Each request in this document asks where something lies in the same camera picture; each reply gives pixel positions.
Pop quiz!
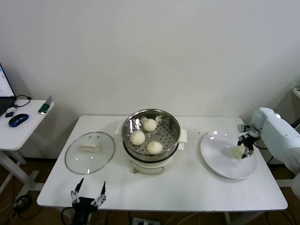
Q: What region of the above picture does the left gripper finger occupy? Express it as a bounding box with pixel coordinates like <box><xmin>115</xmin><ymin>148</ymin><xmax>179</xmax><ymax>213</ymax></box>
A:
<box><xmin>70</xmin><ymin>178</ymin><xmax>84</xmax><ymax>204</ymax></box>
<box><xmin>91</xmin><ymin>180</ymin><xmax>107</xmax><ymax>207</ymax></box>

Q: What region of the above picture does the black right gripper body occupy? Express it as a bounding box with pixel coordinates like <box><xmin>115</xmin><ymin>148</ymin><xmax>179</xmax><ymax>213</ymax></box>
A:
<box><xmin>242</xmin><ymin>131</ymin><xmax>260</xmax><ymax>147</ymax></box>

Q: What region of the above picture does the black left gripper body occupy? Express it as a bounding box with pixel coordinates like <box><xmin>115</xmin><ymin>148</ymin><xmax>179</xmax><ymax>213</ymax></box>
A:
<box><xmin>71</xmin><ymin>197</ymin><xmax>99</xmax><ymax>225</ymax></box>

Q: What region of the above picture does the white steamed baozi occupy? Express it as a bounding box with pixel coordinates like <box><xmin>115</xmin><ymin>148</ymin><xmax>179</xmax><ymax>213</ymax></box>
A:
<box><xmin>142</xmin><ymin>118</ymin><xmax>157</xmax><ymax>132</ymax></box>
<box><xmin>130</xmin><ymin>130</ymin><xmax>146</xmax><ymax>145</ymax></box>
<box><xmin>228</xmin><ymin>145</ymin><xmax>246</xmax><ymax>160</ymax></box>
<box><xmin>146</xmin><ymin>141</ymin><xmax>163</xmax><ymax>155</ymax></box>

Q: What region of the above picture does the round glass pot lid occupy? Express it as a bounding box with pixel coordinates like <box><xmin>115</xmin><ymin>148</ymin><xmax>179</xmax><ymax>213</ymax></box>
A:
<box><xmin>65</xmin><ymin>131</ymin><xmax>116</xmax><ymax>174</ymax></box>

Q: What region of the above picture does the perforated steel steamer basket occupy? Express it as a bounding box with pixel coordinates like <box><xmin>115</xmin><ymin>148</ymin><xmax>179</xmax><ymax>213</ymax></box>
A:
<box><xmin>115</xmin><ymin>108</ymin><xmax>189</xmax><ymax>162</ymax></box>

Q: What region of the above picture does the white round plate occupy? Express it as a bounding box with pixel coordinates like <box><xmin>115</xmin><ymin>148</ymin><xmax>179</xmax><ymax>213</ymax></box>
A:
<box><xmin>200</xmin><ymin>130</ymin><xmax>257</xmax><ymax>180</ymax></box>

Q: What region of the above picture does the white stand base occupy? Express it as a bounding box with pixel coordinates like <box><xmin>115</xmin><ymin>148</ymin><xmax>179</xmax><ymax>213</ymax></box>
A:
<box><xmin>269</xmin><ymin>161</ymin><xmax>293</xmax><ymax>188</ymax></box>

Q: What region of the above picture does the white floor power strip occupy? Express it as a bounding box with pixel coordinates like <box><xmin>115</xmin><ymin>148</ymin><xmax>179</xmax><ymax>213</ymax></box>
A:
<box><xmin>132</xmin><ymin>217</ymin><xmax>161</xmax><ymax>225</ymax></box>

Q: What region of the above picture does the white electric cooker pot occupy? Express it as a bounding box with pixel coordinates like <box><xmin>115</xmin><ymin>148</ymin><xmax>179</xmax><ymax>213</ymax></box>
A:
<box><xmin>123</xmin><ymin>140</ymin><xmax>186</xmax><ymax>175</ymax></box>

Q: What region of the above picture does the white shelf edge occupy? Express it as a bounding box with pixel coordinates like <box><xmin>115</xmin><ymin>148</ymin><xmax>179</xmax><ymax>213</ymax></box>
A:
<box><xmin>292</xmin><ymin>86</ymin><xmax>300</xmax><ymax>104</ymax></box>

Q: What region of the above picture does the white side table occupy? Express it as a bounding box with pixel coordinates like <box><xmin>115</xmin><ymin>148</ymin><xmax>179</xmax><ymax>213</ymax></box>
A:
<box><xmin>0</xmin><ymin>98</ymin><xmax>56</xmax><ymax>195</ymax></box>

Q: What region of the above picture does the green phone stand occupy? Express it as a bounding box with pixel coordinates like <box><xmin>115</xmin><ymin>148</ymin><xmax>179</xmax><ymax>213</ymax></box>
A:
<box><xmin>38</xmin><ymin>95</ymin><xmax>53</xmax><ymax>115</ymax></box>

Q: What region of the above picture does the blue computer mouse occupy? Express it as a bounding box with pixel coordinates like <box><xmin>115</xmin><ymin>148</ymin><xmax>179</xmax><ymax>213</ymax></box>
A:
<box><xmin>8</xmin><ymin>113</ymin><xmax>30</xmax><ymax>128</ymax></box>

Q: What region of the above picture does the black laptop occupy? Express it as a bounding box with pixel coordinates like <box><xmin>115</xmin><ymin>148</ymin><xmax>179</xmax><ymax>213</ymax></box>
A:
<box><xmin>0</xmin><ymin>62</ymin><xmax>17</xmax><ymax>118</ymax></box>

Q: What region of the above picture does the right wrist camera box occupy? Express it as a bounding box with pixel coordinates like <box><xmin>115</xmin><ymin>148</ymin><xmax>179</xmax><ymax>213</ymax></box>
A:
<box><xmin>237</xmin><ymin>124</ymin><xmax>253</xmax><ymax>135</ymax></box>

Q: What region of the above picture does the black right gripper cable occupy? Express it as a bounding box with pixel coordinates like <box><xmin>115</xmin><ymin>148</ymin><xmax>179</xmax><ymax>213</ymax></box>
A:
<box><xmin>255</xmin><ymin>138</ymin><xmax>275</xmax><ymax>150</ymax></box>

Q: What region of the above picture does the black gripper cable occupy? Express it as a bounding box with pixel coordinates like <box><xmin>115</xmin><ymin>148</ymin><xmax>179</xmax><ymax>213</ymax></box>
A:
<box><xmin>255</xmin><ymin>138</ymin><xmax>275</xmax><ymax>150</ymax></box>
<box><xmin>61</xmin><ymin>207</ymin><xmax>75</xmax><ymax>225</ymax></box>

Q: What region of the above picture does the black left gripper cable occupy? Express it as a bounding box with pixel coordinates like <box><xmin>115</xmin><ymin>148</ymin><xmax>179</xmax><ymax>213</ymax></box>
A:
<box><xmin>61</xmin><ymin>207</ymin><xmax>75</xmax><ymax>225</ymax></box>

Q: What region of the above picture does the floor cable bundle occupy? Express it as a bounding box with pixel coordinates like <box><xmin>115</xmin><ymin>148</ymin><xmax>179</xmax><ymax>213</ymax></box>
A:
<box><xmin>13</xmin><ymin>194</ymin><xmax>33</xmax><ymax>221</ymax></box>

